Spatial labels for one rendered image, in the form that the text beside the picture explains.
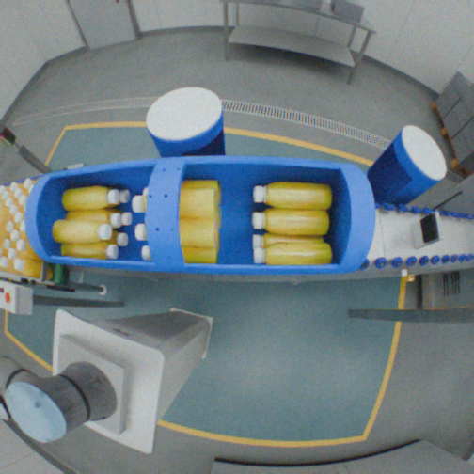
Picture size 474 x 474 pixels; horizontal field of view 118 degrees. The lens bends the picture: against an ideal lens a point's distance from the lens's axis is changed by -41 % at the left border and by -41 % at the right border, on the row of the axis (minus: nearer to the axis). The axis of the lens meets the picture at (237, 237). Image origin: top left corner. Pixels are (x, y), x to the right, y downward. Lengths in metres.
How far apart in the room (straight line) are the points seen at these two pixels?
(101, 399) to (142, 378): 0.11
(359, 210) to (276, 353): 1.35
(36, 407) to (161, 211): 0.44
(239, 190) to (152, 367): 0.52
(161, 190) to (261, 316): 1.31
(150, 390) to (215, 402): 1.28
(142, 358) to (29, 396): 0.28
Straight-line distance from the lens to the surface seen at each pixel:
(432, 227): 0.90
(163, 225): 0.46
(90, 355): 0.58
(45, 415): 0.44
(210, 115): 0.85
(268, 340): 1.68
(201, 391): 1.79
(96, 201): 0.68
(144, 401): 0.59
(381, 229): 0.91
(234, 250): 0.68
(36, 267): 0.97
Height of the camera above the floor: 1.64
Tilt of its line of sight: 75 degrees down
